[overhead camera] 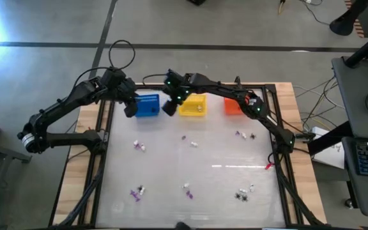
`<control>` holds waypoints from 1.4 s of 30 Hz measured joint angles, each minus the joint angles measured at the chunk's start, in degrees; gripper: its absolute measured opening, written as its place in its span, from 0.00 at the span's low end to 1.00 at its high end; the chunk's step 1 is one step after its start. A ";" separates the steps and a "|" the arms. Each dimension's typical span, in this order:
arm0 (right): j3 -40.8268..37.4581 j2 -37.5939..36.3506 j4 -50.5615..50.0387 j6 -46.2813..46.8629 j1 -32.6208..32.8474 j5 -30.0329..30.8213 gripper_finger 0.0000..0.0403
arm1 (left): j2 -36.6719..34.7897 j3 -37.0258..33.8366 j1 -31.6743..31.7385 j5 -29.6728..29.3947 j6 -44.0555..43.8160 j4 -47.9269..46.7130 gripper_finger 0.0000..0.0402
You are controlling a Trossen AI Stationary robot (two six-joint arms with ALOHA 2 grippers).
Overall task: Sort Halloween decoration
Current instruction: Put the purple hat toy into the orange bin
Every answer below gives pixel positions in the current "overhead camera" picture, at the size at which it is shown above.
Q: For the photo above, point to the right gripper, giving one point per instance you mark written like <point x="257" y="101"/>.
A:
<point x="177" y="87"/>

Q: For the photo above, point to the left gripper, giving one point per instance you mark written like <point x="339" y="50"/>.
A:
<point x="128" y="92"/>

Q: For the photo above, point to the black toy spider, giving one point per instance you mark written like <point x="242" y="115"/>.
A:
<point x="237" y="195"/>
<point x="244" y="198"/>
<point x="140" y="187"/>
<point x="253" y="136"/>

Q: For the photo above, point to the small white block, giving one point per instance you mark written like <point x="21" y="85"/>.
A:
<point x="142" y="191"/>

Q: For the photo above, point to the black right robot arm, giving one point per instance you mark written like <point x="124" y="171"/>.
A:
<point x="222" y="87"/>

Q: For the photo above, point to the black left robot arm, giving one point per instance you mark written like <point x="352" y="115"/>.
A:
<point x="59" y="105"/>

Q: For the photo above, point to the blue plastic basket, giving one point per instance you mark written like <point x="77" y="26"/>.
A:
<point x="147" y="107"/>

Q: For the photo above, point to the yellow plastic basket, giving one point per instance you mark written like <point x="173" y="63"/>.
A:
<point x="190" y="110"/>

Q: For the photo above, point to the orange plastic basket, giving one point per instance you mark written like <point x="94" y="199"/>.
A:
<point x="232" y="107"/>

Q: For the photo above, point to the black object on floor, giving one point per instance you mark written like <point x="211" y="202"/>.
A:
<point x="196" y="2"/>

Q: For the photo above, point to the small red tag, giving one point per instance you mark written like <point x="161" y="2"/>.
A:
<point x="269" y="165"/>

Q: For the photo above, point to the dark rounded object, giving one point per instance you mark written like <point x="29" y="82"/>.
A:
<point x="182" y="226"/>

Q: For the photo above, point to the grey side table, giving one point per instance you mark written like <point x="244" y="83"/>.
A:
<point x="2" y="152"/>

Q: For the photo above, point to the black desk leg bar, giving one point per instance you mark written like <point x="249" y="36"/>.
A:
<point x="323" y="142"/>

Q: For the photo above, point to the white box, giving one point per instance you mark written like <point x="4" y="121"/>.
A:
<point x="331" y="155"/>

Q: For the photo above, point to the grey desk with monitor base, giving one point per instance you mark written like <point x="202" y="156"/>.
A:
<point x="353" y="96"/>

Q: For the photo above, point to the black stand foot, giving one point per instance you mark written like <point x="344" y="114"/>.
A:
<point x="343" y="24"/>

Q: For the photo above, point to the desk caster wheel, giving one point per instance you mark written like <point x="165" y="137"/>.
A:
<point x="349" y="203"/>

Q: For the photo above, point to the red white striped mat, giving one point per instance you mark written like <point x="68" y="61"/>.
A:
<point x="360" y="28"/>

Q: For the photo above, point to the black frame clamp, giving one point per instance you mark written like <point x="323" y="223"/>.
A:
<point x="237" y="80"/>

